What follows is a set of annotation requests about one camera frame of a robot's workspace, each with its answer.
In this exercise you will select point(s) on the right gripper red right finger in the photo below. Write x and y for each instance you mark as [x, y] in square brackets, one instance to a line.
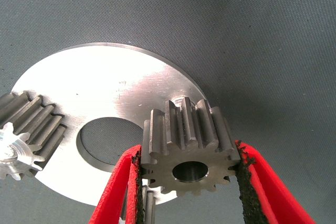
[273, 203]

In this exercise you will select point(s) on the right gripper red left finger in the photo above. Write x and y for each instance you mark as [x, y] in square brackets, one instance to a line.
[115, 195]

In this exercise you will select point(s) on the small steel gear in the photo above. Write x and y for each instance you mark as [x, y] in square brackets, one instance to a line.
[183, 134]
[31, 119]
[149, 205]

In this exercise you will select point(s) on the round metal plate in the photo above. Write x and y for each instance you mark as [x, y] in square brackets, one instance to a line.
[92, 82]

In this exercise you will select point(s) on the dark grey table cloth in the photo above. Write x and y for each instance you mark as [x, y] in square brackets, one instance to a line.
[236, 24]

